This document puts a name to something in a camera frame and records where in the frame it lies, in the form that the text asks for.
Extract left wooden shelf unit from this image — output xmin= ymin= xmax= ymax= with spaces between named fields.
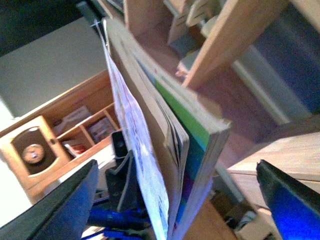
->
xmin=99 ymin=0 xmax=320 ymax=240

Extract thin white red book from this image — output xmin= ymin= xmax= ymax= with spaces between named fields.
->
xmin=97 ymin=29 xmax=169 ymax=240

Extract right gripper black right-camera finger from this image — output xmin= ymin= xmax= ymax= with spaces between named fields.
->
xmin=256 ymin=159 xmax=320 ymax=240

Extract wooden cabinet with cubbies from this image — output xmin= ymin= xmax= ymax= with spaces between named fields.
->
xmin=0 ymin=71 xmax=120 ymax=204

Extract blue opposite gripper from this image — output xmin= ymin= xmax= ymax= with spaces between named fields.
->
xmin=0 ymin=149 xmax=152 ymax=240

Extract thick green teal book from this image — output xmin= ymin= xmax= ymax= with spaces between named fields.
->
xmin=101 ymin=18 xmax=232 ymax=240

